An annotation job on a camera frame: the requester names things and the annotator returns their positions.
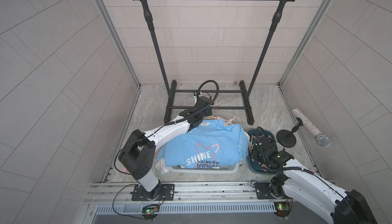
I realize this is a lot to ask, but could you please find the teal clothespin tray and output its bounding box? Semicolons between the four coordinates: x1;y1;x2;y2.
248;127;278;175

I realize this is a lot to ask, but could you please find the light blue t-shirt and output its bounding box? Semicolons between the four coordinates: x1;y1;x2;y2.
156;120;249;169

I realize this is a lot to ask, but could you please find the beige clothespin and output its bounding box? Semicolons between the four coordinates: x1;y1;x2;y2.
224;116;236;127

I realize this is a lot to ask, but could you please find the black clothes rack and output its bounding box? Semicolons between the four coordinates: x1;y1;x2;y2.
130;0;298;126

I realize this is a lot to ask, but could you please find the glitter microphone on stand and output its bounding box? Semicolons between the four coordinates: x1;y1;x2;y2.
276;109;330;148

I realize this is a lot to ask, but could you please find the white laundry basket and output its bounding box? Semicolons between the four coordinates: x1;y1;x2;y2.
166;163;240;174

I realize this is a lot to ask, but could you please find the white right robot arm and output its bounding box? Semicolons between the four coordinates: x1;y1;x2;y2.
248;124;377;224

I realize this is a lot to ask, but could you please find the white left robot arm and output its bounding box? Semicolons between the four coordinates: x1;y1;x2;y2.
115;80;219;200

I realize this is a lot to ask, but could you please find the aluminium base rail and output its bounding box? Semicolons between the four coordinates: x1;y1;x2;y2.
78;179;337;223

